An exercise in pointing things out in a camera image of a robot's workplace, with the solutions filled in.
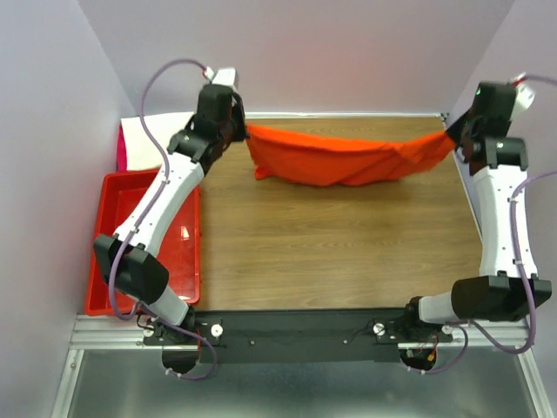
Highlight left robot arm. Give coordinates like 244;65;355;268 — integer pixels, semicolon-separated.
94;84;247;328

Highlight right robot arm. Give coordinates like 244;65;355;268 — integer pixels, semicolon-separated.
406;81;552;327

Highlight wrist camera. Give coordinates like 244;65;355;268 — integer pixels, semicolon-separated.
510;73;535;120
203;66;238;91

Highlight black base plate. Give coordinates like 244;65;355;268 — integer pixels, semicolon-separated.
144;307;452;364

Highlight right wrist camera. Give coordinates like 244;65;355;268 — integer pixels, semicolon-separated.
510;73;535;120

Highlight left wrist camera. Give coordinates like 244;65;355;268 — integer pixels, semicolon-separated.
203;66;238;91

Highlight red plastic bin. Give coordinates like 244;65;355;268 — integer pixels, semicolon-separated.
84;170;201;316

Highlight orange t-shirt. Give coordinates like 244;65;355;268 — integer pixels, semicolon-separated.
247;125;454;187

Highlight folded white t-shirt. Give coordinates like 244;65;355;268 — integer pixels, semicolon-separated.
120;111;193;172

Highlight folded pink t-shirt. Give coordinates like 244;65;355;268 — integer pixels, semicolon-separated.
117;125;127;172

